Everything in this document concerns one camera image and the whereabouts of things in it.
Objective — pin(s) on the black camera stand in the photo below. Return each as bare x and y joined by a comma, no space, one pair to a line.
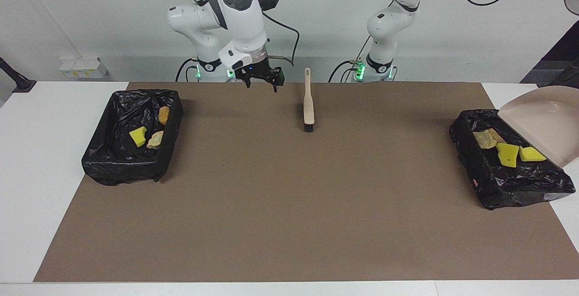
565,76
16,81

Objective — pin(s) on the yellow sponge piece with hole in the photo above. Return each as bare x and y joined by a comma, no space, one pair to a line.
507,155

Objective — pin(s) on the pale crusty bread piece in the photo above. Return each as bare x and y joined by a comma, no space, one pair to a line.
155,140

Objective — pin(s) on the peanut-shaped brown bread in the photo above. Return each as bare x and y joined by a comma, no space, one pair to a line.
163,115

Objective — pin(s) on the small yellow sponge wedge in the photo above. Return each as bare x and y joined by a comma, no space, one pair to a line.
138,136

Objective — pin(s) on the beige plastic dustpan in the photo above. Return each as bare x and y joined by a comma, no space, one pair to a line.
543,119

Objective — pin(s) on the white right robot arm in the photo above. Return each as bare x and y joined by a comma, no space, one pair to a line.
239,20

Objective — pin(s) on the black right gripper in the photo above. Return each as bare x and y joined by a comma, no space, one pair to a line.
255,69

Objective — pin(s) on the brown table mat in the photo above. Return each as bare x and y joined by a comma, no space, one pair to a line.
271,250

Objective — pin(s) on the black lined bin pink mark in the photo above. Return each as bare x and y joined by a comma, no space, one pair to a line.
506,183

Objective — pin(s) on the black bag lined bin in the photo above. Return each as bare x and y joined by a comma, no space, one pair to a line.
117,164

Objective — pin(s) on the yellow notched sponge piece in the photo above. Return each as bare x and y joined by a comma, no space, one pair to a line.
531,154

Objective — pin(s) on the striped croissant bread piece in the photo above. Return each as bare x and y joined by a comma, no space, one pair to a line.
499,136
485,139

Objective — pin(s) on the white power strip box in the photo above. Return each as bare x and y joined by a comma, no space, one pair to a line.
83,67

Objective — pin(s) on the beige brush black bristles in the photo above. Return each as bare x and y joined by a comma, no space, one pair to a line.
309,106

